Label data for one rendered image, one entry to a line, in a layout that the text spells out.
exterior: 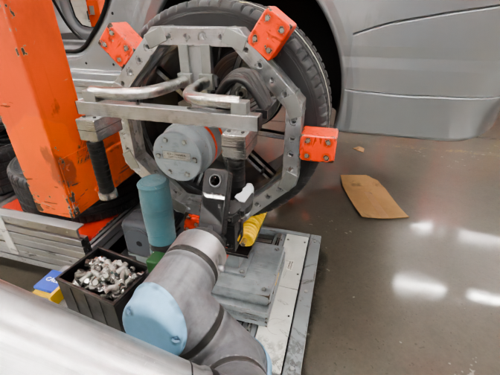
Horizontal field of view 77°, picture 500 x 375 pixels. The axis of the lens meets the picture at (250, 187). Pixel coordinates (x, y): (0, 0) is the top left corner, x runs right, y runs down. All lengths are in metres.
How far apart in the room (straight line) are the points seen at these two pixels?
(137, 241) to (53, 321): 1.07
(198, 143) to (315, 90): 0.33
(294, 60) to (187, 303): 0.63
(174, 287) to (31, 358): 0.17
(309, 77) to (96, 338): 0.72
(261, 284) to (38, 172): 0.87
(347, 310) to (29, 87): 1.42
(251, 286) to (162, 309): 0.88
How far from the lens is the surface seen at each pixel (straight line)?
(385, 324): 1.56
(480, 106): 1.33
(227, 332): 0.47
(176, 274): 0.45
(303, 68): 0.86
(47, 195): 1.28
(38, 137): 1.17
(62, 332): 0.33
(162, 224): 0.95
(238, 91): 1.37
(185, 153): 0.76
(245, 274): 1.32
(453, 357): 1.57
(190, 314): 0.44
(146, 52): 0.91
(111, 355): 0.33
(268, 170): 0.98
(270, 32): 0.78
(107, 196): 0.84
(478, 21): 1.26
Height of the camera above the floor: 1.16
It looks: 30 degrees down
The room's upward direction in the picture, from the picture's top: straight up
